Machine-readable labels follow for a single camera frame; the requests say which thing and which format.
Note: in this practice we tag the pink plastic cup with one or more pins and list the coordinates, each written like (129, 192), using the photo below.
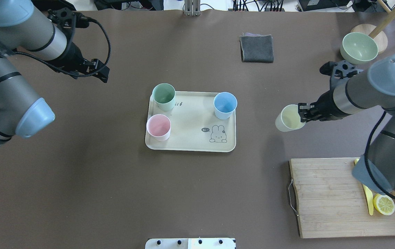
(159, 127)

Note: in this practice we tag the lemon half slice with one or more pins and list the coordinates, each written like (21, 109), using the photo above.
(384, 204)

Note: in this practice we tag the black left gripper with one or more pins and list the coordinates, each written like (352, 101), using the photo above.
(71, 56)

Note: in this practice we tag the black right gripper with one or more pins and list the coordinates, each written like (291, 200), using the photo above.
(325, 102)

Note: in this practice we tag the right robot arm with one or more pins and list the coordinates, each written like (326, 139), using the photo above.
(352, 90)

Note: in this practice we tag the yellow plastic knife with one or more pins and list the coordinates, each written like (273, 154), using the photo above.
(369, 199)

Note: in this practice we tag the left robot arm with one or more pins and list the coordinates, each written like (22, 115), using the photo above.
(24, 30)

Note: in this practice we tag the aluminium frame post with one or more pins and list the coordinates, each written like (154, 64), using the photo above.
(192, 8)

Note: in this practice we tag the cream plastic cup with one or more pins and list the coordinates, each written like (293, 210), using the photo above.
(289, 119)

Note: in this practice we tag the cream serving tray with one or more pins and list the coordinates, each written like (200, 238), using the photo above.
(195, 126)

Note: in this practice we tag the blue plastic cup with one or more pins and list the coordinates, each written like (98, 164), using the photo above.
(225, 104)

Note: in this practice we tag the wooden cutting board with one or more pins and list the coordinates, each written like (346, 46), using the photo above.
(331, 203)

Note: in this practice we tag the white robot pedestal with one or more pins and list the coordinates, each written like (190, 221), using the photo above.
(191, 243)

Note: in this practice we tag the green plastic cup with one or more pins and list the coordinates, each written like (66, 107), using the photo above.
(164, 96)

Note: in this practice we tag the grey folded cloth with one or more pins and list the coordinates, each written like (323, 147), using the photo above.
(256, 48)

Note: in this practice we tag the wooden mug tree stand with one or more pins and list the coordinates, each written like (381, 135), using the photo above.
(377, 32)

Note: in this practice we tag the green bowl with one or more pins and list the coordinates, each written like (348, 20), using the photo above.
(358, 48)

